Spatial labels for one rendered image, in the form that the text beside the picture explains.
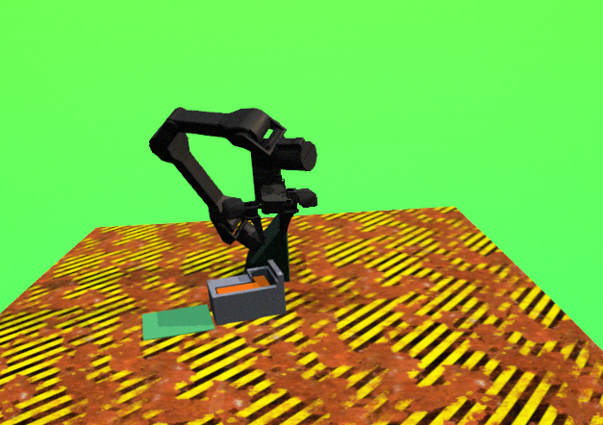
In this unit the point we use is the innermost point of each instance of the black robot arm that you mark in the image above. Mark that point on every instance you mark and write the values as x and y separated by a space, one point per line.
244 128

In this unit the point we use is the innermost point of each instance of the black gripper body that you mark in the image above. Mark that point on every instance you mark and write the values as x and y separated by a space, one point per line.
236 208

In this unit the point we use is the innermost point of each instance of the orange l-shaped block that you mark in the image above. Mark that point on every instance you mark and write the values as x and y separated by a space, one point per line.
259 281

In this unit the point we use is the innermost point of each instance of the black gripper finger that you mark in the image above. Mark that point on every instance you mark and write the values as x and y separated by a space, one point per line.
256 220
284 222

